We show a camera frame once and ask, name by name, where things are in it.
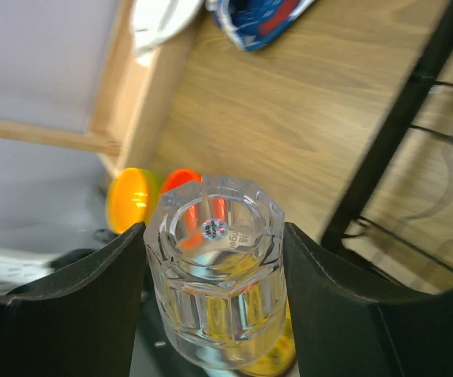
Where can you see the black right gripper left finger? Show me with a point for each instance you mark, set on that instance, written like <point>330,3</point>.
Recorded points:
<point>80,320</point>

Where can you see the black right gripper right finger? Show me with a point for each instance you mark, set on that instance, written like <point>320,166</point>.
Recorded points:
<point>349,322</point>

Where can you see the clear faceted drinking glass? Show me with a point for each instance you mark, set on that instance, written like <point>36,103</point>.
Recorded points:
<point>226,311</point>

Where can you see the orange-red bowl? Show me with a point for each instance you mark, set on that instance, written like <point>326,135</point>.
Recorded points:
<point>193,219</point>

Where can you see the yellow patterned dark-rimmed plate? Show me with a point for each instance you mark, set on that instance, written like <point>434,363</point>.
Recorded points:
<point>281,357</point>

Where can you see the yellow bowl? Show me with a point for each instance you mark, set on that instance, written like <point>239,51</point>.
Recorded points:
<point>127,200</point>

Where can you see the green bowl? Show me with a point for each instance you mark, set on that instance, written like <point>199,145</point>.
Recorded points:
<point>154,183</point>

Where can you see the white t-shirt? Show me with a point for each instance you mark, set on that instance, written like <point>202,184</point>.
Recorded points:
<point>153,22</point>

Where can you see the blue patterned cloth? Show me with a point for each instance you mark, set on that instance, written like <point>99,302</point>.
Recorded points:
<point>253,24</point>

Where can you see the black wire dish rack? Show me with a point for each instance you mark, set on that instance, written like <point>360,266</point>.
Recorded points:
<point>396,215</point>

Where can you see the wooden clothes rack frame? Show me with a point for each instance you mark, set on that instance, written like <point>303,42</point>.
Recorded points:
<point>57,138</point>

